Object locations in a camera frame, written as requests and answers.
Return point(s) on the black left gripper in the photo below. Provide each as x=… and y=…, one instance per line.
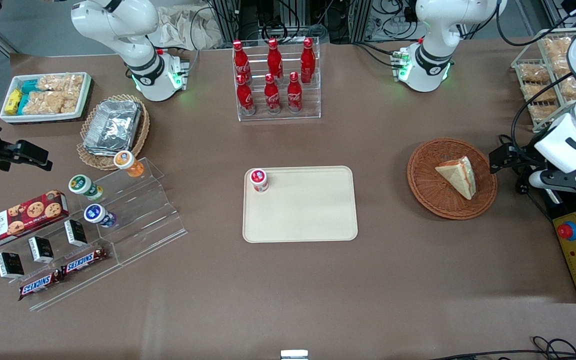
x=519, y=159

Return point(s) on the triangle sandwich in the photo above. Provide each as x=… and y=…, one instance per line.
x=460, y=177

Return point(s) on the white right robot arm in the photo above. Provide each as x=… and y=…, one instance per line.
x=118, y=25

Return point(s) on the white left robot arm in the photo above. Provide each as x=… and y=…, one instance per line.
x=438, y=20

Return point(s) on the white rectangular snack tray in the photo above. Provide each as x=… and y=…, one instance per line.
x=85, y=95

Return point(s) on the brown round wicker basket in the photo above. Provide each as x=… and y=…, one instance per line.
x=428, y=200

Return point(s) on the light tan wicker basket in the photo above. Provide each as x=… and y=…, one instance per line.
x=140, y=135

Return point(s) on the beige plastic tray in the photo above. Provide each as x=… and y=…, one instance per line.
x=308, y=210

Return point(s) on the teal snack packet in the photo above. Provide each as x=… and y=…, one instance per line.
x=29, y=86
x=23, y=104

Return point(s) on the clear bag rice crackers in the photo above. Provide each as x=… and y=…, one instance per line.
x=50, y=102
x=60, y=82

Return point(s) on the green capped gum bottle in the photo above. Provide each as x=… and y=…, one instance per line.
x=82, y=185

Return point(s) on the yellow snack packet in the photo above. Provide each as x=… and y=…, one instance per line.
x=13, y=102

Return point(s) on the clear wrapped cracker pack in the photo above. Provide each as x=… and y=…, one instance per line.
x=534, y=72
x=570, y=89
x=543, y=112
x=557, y=46
x=539, y=92
x=562, y=65

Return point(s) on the red tartan cookie box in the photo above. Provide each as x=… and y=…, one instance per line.
x=18, y=222

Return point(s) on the stack of foil trays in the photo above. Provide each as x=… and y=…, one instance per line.
x=113, y=127

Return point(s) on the black countertop appliance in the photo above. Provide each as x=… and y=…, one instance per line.
x=575, y=202

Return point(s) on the blue capped gum bottle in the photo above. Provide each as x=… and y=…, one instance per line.
x=96, y=214

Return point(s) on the small black white box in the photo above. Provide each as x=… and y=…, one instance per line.
x=10, y=265
x=76, y=232
x=41, y=249

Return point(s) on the orange capped gum bottle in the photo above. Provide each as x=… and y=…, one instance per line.
x=127, y=162

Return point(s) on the Snickers chocolate bar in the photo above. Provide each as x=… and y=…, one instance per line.
x=40, y=285
x=84, y=261

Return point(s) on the clear acrylic step stand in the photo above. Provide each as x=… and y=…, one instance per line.
x=143, y=215

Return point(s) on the beige cloth bag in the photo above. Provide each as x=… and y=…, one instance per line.
x=183, y=27

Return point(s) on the clear acrylic bottle rack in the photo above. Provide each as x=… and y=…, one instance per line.
x=313, y=107

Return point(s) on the red cola bottle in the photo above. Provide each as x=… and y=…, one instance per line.
x=272, y=97
x=308, y=60
x=274, y=60
x=245, y=97
x=241, y=60
x=294, y=95

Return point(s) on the red capped gum bottle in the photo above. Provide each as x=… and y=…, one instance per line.
x=259, y=179

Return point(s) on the small white block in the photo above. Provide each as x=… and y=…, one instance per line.
x=294, y=355

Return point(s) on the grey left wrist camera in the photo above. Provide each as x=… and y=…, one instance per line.
x=538, y=180

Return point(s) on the black equipment frame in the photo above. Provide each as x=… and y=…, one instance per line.
x=228, y=20

